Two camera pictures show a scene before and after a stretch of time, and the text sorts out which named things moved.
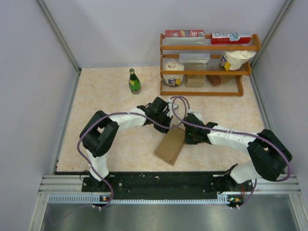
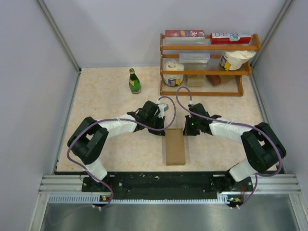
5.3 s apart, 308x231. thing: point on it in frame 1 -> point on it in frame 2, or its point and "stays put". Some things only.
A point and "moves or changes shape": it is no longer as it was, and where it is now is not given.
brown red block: [215, 79] stays put
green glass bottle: [134, 82] stays put
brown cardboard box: [170, 147] moves or changes shape
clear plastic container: [194, 57] stays put
